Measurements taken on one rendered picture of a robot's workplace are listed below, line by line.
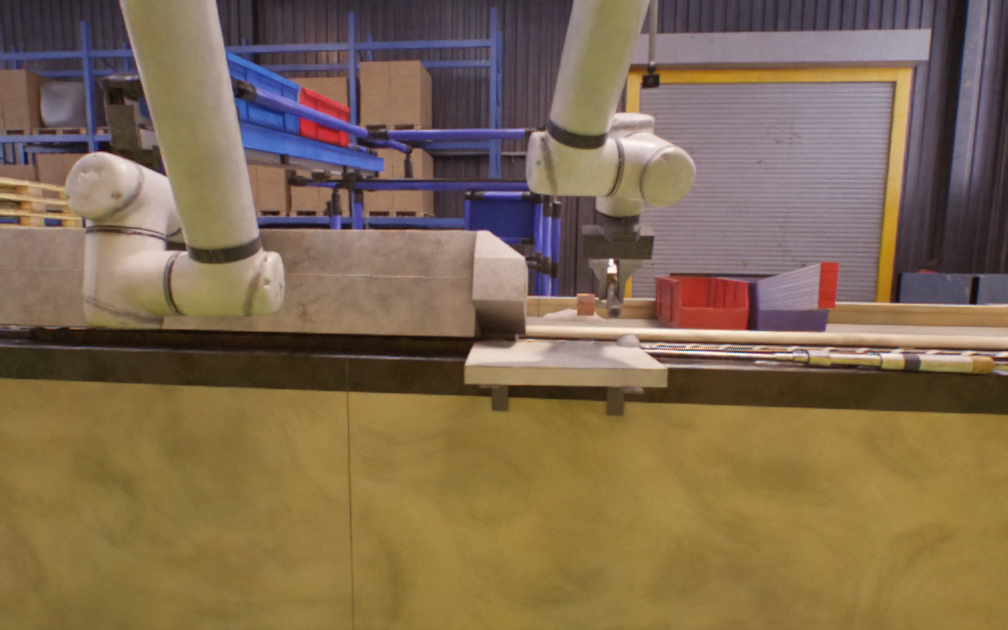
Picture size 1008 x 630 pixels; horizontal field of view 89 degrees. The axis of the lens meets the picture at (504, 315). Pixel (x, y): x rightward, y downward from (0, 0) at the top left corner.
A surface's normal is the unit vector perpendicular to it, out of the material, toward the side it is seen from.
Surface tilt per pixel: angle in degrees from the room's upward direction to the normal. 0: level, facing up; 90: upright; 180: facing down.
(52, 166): 90
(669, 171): 111
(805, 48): 90
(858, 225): 90
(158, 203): 88
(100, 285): 81
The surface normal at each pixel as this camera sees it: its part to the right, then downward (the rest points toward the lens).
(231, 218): 0.77, 0.36
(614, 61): 0.25, 0.73
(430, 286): -0.08, -0.06
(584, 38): -0.59, 0.53
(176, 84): 0.21, 0.51
